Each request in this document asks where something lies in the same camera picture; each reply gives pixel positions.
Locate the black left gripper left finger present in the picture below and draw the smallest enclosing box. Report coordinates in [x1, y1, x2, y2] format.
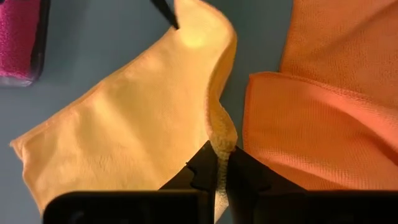
[158, 141, 219, 191]

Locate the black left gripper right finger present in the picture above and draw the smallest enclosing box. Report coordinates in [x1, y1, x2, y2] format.
[226, 146, 307, 191]

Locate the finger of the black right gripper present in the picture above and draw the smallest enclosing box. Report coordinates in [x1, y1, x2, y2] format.
[150, 0, 181, 31]

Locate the yellow microfiber towel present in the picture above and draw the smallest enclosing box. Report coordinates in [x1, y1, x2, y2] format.
[9, 0, 239, 224]

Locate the pink microfiber towel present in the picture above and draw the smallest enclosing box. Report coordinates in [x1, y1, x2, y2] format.
[0, 0, 42, 80]

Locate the clear plastic bin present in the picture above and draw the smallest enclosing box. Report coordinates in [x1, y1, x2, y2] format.
[0, 0, 52, 88]

